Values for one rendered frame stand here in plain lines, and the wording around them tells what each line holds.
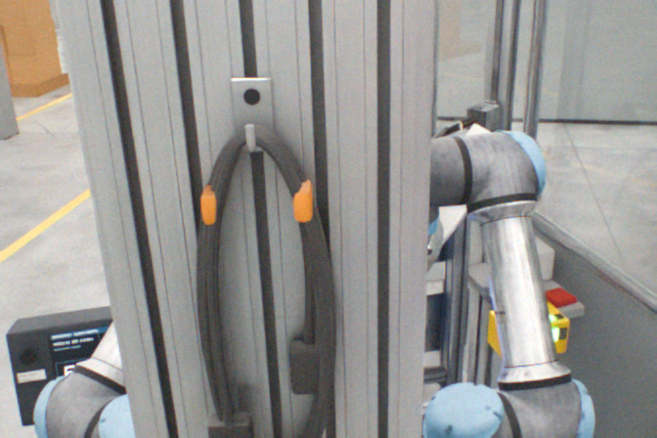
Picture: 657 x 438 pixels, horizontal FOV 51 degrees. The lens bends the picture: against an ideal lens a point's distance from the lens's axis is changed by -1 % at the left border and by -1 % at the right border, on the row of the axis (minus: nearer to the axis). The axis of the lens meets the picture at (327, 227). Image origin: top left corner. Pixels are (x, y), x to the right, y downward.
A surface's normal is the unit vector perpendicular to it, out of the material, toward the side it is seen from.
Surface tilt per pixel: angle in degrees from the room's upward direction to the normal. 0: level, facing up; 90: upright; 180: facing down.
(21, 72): 90
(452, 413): 8
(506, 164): 56
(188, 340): 90
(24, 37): 90
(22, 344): 75
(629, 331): 90
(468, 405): 8
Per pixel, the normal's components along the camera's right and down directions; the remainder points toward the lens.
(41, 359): 0.23, 0.14
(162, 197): 0.02, 0.40
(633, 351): -0.97, 0.13
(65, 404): -0.30, -0.56
